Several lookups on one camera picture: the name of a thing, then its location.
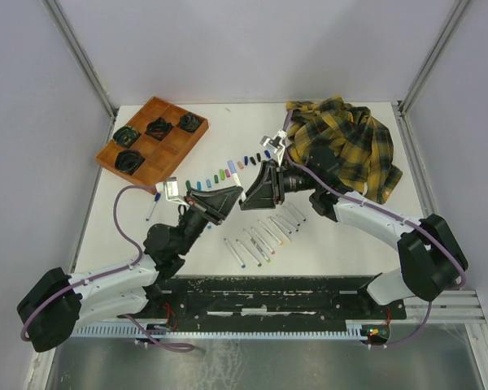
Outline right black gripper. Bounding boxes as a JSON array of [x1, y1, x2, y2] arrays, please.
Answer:
[[238, 160, 320, 210]]

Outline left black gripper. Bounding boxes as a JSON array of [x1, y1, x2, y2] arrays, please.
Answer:
[[176, 184, 243, 255]]

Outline yellow cap marker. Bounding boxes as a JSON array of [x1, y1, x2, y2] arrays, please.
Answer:
[[267, 217, 292, 243]]

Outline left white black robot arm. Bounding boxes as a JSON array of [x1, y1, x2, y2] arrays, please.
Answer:
[[17, 178, 242, 352]]

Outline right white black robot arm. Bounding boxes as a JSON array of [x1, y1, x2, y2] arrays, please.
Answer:
[[240, 147, 468, 318]]

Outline orange compartment tray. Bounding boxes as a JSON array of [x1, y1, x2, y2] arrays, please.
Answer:
[[96, 97, 209, 186]]

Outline yellow plaid shirt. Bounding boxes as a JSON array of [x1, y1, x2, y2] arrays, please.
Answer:
[[285, 96, 403, 205]]

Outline dark green cable coil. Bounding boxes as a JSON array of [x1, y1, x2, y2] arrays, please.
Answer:
[[176, 112, 202, 133]]

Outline black cable coil centre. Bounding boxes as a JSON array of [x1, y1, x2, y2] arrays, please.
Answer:
[[146, 116, 174, 141]]

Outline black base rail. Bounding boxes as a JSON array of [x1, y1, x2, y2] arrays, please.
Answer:
[[134, 277, 407, 332]]

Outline black cable coil front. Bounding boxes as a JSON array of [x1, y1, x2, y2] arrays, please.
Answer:
[[114, 149, 146, 175]]

